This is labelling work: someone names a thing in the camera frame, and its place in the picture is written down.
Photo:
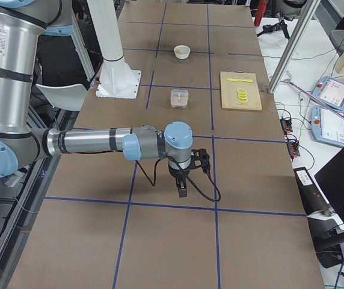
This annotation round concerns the clear plastic egg box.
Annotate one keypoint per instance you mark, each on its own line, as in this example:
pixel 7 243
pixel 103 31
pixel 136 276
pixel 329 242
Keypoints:
pixel 179 98

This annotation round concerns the yellow plastic knife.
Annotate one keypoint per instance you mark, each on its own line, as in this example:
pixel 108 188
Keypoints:
pixel 240 80

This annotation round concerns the lemon slice four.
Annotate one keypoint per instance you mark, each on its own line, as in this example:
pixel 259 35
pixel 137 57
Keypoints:
pixel 243 100

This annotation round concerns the aluminium frame post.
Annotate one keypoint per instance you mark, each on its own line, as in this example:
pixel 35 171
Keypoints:
pixel 301 25

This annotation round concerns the teach pendant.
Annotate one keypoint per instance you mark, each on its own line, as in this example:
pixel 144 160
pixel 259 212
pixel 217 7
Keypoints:
pixel 327 127
pixel 330 91

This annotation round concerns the grabber reach tool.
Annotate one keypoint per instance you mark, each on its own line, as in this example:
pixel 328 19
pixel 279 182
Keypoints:
pixel 316 100

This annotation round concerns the white bowl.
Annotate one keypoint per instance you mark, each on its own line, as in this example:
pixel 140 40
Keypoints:
pixel 182 52

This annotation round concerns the teach pendant far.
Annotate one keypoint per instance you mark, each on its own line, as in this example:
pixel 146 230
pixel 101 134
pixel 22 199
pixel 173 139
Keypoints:
pixel 330 91

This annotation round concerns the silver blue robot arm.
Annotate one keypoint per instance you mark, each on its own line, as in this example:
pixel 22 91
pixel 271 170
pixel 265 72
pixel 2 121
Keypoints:
pixel 21 23

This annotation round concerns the teach pendant near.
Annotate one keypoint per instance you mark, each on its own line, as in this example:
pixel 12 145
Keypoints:
pixel 327 127

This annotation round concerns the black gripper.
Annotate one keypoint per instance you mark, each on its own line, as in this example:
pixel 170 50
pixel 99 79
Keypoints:
pixel 178 174

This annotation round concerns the bamboo cutting board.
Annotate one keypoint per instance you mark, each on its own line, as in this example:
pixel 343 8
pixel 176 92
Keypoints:
pixel 229 95

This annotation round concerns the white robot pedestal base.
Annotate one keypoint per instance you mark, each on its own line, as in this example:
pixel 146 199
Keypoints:
pixel 117 79

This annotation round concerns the white chair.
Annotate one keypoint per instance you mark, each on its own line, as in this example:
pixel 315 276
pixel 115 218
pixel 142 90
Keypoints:
pixel 70 97

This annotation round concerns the lemon slice one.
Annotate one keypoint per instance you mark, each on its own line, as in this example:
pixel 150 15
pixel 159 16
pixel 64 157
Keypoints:
pixel 241 91

